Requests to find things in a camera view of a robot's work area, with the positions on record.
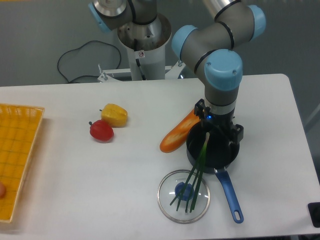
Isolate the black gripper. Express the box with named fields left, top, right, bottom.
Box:
left=193, top=98, right=244, bottom=145

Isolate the green scallion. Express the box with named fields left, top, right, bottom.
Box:
left=169, top=132, right=210, bottom=213

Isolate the glass lid blue knob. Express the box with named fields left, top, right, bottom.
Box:
left=157, top=169, right=211, bottom=224

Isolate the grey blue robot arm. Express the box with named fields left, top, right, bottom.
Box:
left=88, top=0, right=266, bottom=143

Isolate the orange baguette bread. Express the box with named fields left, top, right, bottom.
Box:
left=159, top=110, right=200, bottom=153

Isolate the yellow bell pepper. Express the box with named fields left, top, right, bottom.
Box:
left=100, top=103, right=128, bottom=128

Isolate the red bell pepper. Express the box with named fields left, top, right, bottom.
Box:
left=88, top=119, right=114, bottom=143

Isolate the black device at edge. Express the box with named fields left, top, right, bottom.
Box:
left=307, top=202, right=320, bottom=228

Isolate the yellow plastic basket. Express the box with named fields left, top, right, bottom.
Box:
left=0, top=103, right=45, bottom=223

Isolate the black pot blue handle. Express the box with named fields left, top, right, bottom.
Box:
left=186, top=122, right=244, bottom=224

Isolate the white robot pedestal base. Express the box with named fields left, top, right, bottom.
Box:
left=117, top=13, right=186, bottom=81

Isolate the black cable on floor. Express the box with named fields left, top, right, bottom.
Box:
left=57, top=40, right=122, bottom=84

